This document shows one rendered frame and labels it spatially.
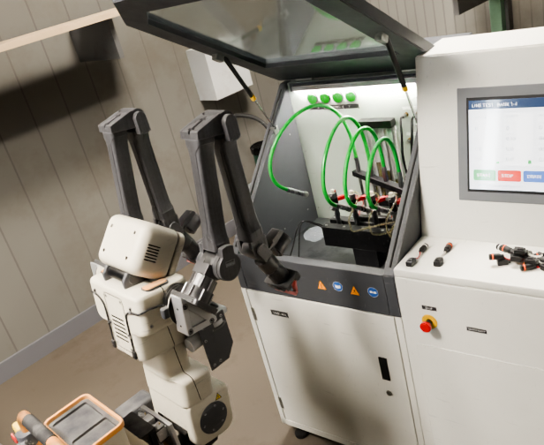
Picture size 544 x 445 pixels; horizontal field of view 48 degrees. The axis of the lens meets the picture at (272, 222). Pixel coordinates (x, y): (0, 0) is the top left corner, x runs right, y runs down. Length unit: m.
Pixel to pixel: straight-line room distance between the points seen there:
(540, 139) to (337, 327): 0.93
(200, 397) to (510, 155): 1.17
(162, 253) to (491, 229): 1.02
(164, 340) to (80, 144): 2.41
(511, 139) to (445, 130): 0.21
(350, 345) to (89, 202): 2.33
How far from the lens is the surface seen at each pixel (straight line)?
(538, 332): 1.89
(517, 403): 2.09
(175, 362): 1.87
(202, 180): 1.57
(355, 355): 2.29
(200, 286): 1.62
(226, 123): 1.57
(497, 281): 1.84
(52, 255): 4.05
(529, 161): 1.94
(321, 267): 2.11
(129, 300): 1.68
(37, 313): 4.11
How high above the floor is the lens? 1.98
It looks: 24 degrees down
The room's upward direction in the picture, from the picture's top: 15 degrees counter-clockwise
